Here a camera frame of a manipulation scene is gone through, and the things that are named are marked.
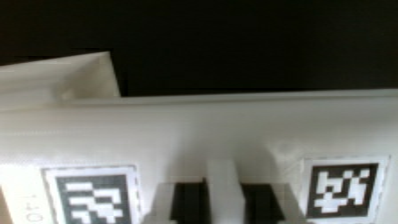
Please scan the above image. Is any white cabinet body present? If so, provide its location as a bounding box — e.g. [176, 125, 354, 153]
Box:
[0, 53, 398, 224]

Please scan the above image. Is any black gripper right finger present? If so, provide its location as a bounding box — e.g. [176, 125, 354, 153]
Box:
[242, 184, 286, 224]

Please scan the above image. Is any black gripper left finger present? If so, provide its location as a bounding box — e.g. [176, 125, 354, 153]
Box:
[169, 181, 208, 224]

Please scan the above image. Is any white cabinet door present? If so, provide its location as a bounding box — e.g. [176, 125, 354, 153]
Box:
[206, 160, 245, 224]

